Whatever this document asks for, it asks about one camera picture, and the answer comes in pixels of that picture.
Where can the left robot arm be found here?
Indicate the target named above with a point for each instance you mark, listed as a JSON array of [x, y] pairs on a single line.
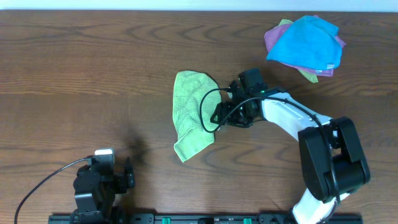
[[96, 186]]

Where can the blue cloth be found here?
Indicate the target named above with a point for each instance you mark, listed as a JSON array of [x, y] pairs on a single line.
[[308, 43]]

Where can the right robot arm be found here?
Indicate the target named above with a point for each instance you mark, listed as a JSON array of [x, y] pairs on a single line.
[[332, 159]]

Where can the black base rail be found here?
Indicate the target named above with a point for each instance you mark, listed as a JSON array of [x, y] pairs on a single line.
[[202, 219]]

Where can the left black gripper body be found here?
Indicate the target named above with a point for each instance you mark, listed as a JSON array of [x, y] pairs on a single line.
[[125, 177]]

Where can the olive green bottom cloth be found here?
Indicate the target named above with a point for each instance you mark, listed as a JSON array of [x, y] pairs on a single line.
[[309, 76]]

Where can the purple cloth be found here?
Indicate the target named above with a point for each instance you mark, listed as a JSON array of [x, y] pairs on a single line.
[[273, 35]]

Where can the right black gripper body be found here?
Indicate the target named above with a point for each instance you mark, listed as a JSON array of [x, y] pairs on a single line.
[[242, 117]]

